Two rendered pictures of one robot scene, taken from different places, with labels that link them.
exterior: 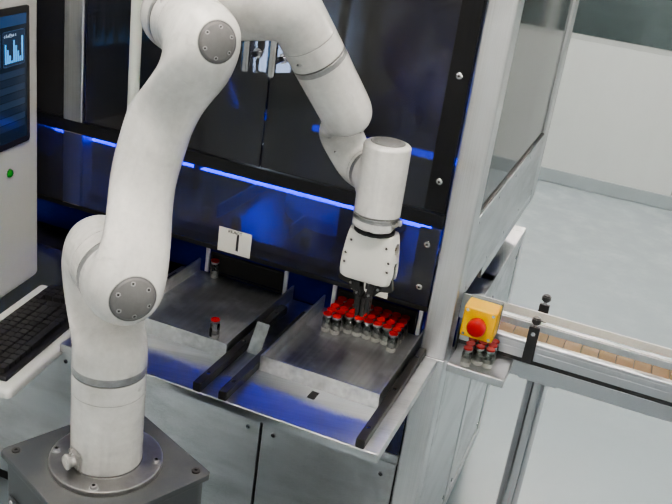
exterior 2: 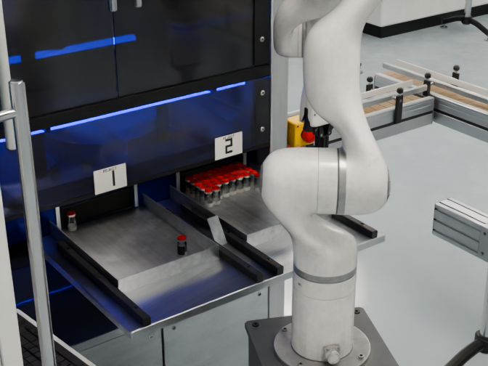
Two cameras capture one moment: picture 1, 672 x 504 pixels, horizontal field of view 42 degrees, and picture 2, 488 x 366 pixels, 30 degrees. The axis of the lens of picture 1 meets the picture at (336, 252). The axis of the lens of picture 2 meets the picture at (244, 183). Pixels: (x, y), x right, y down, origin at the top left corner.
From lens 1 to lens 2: 1.71 m
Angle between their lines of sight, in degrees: 49
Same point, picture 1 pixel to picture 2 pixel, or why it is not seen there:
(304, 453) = (201, 323)
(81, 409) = (340, 305)
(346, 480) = (236, 319)
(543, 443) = not seen: hidden behind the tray
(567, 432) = not seen: hidden behind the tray
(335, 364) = (262, 216)
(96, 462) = (349, 340)
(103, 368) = (354, 258)
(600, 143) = not seen: outside the picture
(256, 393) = (279, 258)
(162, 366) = (210, 289)
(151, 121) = (356, 41)
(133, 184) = (356, 97)
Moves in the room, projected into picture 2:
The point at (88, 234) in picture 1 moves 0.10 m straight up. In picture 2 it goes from (314, 162) to (316, 108)
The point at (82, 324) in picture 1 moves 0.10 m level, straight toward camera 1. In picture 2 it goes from (321, 239) to (376, 247)
